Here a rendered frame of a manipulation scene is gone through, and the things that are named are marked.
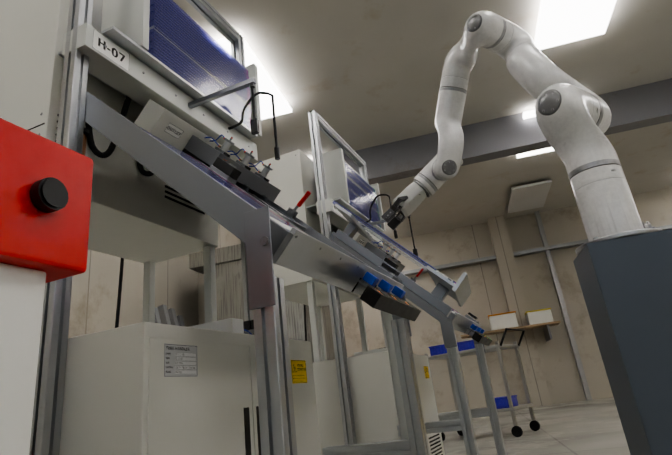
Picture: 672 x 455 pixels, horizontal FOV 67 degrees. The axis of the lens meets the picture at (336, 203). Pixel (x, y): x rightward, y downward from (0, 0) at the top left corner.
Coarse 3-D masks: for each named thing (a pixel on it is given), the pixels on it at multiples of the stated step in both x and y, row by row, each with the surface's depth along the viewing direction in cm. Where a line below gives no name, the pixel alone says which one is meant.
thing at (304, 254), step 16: (304, 240) 94; (288, 256) 92; (304, 256) 96; (320, 256) 101; (336, 256) 106; (304, 272) 99; (320, 272) 104; (336, 272) 110; (352, 272) 116; (352, 288) 120
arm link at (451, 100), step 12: (444, 96) 166; (456, 96) 164; (444, 108) 165; (456, 108) 165; (444, 120) 165; (456, 120) 165; (444, 132) 160; (456, 132) 161; (444, 144) 158; (456, 144) 158; (444, 156) 158; (456, 156) 158; (444, 168) 158; (456, 168) 158
